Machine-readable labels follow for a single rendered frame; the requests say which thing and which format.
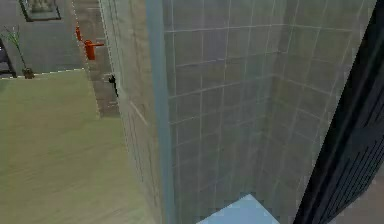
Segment framed wall picture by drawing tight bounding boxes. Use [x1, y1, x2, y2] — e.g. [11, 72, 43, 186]
[18, 0, 62, 23]

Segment green house plant in pot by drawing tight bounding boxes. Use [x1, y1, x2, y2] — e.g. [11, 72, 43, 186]
[0, 26, 36, 80]

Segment black door handle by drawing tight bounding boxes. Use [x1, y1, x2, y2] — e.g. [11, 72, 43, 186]
[108, 74, 119, 98]

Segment dark chair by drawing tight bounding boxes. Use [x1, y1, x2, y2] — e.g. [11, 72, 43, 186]
[0, 38, 18, 79]

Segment glass shower door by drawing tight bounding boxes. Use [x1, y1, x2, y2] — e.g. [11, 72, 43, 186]
[98, 0, 177, 224]

